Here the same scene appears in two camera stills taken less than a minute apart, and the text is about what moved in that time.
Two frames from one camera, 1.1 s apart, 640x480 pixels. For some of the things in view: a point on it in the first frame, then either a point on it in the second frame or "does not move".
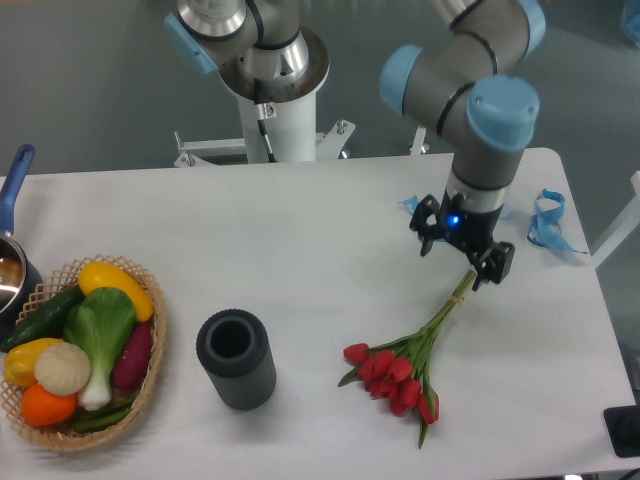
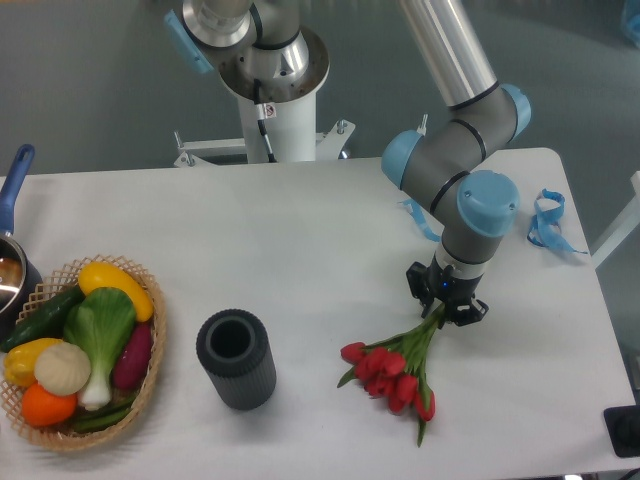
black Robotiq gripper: [466, 226] to [447, 285]
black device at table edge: [623, 425] does not move
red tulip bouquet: [396, 370] does not move
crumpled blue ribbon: [544, 228] does not move
